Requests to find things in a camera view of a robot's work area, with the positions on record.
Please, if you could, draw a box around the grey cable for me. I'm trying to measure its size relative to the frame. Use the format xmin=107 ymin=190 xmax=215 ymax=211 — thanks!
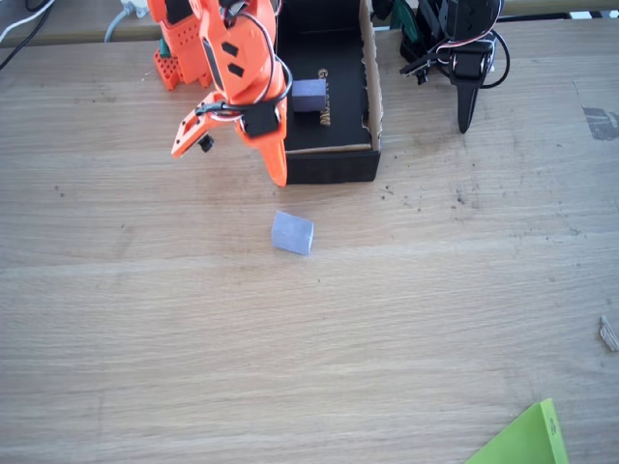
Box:
xmin=104 ymin=7 xmax=132 ymax=44

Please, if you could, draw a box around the black camera cable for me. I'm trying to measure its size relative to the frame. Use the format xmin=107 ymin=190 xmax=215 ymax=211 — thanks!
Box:
xmin=195 ymin=55 xmax=295 ymax=120

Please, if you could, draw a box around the thin black cable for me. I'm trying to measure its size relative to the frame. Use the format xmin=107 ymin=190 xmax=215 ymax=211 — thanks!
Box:
xmin=0 ymin=0 xmax=52 ymax=72

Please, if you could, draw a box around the black cardboard box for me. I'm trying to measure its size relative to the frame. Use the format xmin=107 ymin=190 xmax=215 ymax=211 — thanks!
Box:
xmin=273 ymin=0 xmax=383 ymax=186

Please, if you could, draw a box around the purple foam block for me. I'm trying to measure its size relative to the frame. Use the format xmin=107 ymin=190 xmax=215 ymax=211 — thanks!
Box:
xmin=270 ymin=210 xmax=315 ymax=257
xmin=291 ymin=78 xmax=326 ymax=115

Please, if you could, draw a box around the white plug adapter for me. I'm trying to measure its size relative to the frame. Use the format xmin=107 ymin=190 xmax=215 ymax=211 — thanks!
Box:
xmin=119 ymin=0 xmax=150 ymax=19

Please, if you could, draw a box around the black looped cable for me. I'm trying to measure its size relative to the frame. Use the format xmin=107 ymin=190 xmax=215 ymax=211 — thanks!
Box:
xmin=481 ymin=29 xmax=511 ymax=89

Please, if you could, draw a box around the orange camera mount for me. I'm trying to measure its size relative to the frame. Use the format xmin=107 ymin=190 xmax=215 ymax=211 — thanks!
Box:
xmin=170 ymin=91 xmax=243 ymax=160

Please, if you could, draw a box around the thin white cable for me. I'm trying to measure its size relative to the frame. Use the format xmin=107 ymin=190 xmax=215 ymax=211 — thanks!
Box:
xmin=0 ymin=0 xmax=57 ymax=43

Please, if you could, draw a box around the small wood scrap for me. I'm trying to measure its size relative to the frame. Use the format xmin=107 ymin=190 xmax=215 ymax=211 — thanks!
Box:
xmin=599 ymin=314 xmax=619 ymax=353

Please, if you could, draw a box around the light green paper sheet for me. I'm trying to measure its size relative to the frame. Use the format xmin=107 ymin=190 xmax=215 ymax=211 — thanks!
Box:
xmin=464 ymin=397 xmax=570 ymax=464

